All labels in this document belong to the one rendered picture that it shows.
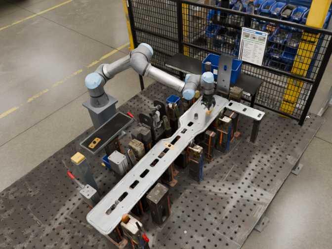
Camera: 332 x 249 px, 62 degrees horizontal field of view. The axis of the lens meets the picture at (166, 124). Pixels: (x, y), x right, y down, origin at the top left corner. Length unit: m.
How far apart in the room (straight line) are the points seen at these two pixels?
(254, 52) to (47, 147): 2.59
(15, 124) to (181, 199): 2.80
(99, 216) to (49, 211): 0.61
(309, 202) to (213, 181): 1.21
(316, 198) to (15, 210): 2.63
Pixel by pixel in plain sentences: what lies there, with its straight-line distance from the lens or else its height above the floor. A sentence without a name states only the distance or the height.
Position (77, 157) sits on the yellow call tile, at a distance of 1.79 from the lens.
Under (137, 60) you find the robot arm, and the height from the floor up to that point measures 1.51.
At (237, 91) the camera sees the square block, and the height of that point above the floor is 1.06.
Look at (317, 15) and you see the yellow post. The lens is 2.18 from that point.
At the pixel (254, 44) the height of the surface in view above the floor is 1.32.
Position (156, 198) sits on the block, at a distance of 1.65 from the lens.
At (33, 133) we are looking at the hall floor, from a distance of 3.93.
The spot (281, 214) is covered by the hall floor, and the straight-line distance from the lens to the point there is 2.88.
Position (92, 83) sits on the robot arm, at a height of 1.31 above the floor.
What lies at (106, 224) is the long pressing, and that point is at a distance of 1.67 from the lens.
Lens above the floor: 2.46
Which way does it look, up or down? 45 degrees down
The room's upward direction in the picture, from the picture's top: 6 degrees counter-clockwise
